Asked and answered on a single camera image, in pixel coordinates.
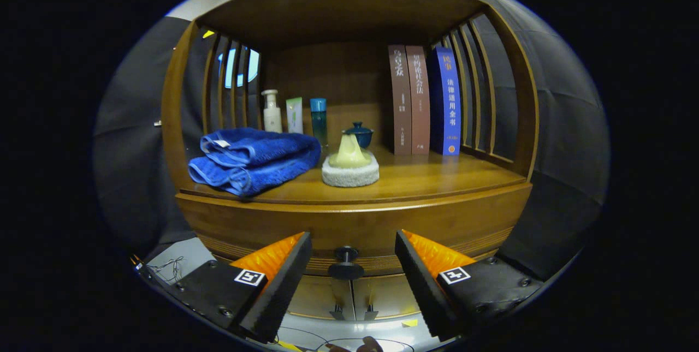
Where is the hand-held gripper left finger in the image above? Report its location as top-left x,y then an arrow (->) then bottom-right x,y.
174,231 -> 313,344

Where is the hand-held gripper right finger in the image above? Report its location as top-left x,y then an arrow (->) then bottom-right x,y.
394,229 -> 545,342

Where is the wooden drawer with black knob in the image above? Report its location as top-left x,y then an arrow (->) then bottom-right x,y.
175,183 -> 533,281

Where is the wooden cabinet door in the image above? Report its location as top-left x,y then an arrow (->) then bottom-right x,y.
284,276 -> 354,320
352,275 -> 421,318

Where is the wooden countertop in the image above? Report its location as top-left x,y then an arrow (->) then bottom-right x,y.
176,145 -> 528,205

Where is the brown wooden cabinet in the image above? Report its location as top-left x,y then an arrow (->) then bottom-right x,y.
161,0 -> 541,323

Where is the folded blue towel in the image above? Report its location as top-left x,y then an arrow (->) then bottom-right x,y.
188,127 -> 322,198

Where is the dark blue lidded teacup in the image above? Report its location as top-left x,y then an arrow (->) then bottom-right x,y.
343,122 -> 375,150

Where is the white pump bottle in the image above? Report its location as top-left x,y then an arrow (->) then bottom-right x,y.
261,89 -> 283,134

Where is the white and green tube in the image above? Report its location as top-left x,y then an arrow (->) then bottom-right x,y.
286,97 -> 304,135

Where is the teal bottle with blue cap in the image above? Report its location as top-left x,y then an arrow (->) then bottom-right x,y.
310,98 -> 329,148

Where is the reddish brown book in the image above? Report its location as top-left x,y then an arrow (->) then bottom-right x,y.
405,45 -> 431,155

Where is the dark brown book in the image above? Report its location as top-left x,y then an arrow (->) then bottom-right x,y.
388,44 -> 413,156

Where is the blue book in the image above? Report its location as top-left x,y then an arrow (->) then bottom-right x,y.
430,46 -> 462,156

